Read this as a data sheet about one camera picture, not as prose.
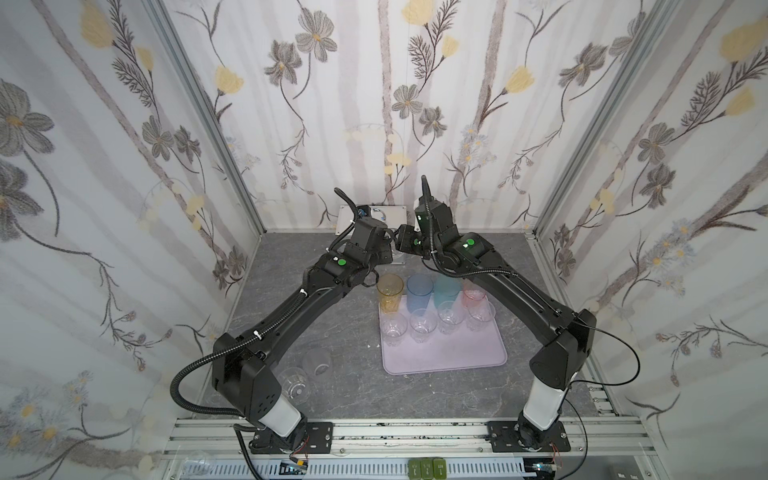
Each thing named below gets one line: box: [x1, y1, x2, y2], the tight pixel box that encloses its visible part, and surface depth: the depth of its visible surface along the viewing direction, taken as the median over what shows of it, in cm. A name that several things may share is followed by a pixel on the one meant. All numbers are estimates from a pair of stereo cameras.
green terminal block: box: [408, 457, 447, 480], surface depth 70 cm
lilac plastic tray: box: [378, 295, 508, 376], surface depth 92 cm
